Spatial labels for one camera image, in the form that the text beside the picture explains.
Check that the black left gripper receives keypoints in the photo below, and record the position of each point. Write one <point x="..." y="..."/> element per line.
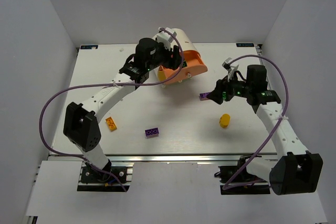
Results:
<point x="172" y="57"/>

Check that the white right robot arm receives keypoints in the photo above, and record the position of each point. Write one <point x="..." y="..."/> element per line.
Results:
<point x="297" y="170"/>

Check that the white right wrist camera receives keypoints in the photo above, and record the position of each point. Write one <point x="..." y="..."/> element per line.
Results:
<point x="231" y="69"/>

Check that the small green lego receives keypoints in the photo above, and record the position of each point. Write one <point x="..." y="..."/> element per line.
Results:
<point x="224" y="96"/>

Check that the blue label sticker left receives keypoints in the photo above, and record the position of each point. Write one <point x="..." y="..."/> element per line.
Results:
<point x="88" y="47"/>

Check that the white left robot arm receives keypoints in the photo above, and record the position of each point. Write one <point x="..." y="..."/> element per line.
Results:
<point x="82" y="120"/>

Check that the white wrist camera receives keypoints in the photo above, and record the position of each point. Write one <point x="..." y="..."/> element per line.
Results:
<point x="166" y="37"/>
<point x="231" y="69"/>

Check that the white round drawer cabinet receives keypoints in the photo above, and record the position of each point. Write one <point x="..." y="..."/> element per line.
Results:
<point x="186" y="44"/>

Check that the blue label sticker right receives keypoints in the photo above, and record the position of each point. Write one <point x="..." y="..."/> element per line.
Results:
<point x="245" y="44"/>

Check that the yellow rounded lego brick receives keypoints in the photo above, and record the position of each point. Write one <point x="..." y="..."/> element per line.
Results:
<point x="224" y="121"/>

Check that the purple lego brick studs up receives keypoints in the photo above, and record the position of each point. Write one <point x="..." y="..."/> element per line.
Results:
<point x="203" y="96"/>

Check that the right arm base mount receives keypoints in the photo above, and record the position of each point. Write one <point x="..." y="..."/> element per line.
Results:
<point x="242" y="184"/>

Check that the orange open drawer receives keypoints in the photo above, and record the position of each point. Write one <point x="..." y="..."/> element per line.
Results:
<point x="195" y="66"/>

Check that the purple lego brick underside up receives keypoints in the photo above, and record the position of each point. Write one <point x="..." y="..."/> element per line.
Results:
<point x="153" y="132"/>

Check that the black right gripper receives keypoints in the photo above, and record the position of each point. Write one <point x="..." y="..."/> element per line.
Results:
<point x="224" y="91"/>

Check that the aluminium table edge rail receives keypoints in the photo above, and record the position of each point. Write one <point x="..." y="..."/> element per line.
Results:
<point x="168" y="158"/>

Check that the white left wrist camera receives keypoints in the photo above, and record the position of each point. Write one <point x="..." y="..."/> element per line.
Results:
<point x="166" y="37"/>

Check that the blue label sticker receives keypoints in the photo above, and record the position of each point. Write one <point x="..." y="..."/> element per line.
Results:
<point x="88" y="47"/>
<point x="245" y="44"/>

